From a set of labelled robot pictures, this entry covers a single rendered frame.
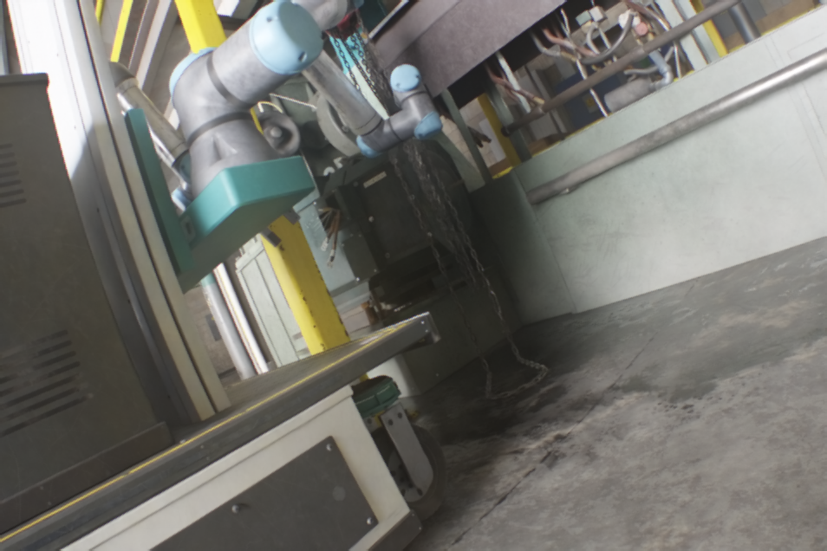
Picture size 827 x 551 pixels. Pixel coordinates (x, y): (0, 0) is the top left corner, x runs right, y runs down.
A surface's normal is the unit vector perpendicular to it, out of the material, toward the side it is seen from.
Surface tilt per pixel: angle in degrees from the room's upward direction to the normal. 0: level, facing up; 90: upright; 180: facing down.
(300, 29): 94
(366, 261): 90
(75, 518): 90
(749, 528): 0
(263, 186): 90
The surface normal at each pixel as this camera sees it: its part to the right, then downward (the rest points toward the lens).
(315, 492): 0.71, -0.31
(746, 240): -0.70, 0.33
